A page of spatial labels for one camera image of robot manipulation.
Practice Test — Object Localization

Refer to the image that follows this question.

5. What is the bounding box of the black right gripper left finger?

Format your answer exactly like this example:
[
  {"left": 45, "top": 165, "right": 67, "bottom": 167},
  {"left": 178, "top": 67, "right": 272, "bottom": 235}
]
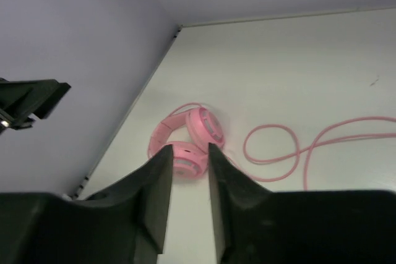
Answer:
[{"left": 1, "top": 146, "right": 173, "bottom": 263}]

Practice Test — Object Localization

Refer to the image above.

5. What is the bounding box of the pink over-ear headphones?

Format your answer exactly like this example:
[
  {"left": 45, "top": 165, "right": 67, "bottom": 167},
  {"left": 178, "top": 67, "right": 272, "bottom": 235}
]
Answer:
[{"left": 147, "top": 103, "right": 225, "bottom": 179}]

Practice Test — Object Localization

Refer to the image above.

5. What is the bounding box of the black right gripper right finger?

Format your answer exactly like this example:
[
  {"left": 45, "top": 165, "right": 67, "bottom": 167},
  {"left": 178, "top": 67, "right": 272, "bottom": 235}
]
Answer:
[{"left": 209, "top": 144, "right": 395, "bottom": 263}]

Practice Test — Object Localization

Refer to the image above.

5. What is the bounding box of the pink headphone cable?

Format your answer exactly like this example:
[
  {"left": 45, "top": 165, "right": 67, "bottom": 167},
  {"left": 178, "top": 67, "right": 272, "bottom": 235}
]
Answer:
[{"left": 227, "top": 116, "right": 396, "bottom": 191}]

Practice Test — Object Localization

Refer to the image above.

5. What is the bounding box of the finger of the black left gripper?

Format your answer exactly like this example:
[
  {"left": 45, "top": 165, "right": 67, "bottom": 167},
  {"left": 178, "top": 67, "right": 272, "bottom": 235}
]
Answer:
[{"left": 1, "top": 78, "right": 71, "bottom": 132}]

